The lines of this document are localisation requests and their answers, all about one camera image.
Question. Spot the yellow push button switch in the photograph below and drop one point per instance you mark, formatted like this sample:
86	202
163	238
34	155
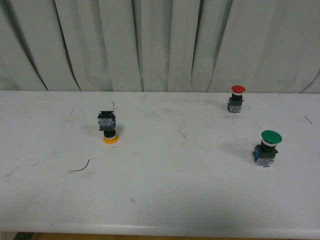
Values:
107	124

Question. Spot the white curtain backdrop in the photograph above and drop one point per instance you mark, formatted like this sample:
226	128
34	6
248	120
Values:
267	46

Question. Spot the red push button switch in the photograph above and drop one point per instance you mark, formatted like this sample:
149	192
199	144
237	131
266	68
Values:
234	104

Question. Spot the thin wire scrap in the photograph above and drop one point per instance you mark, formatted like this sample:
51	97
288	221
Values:
81	169

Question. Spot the green push button switch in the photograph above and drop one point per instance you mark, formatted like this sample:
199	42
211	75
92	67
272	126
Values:
264	153

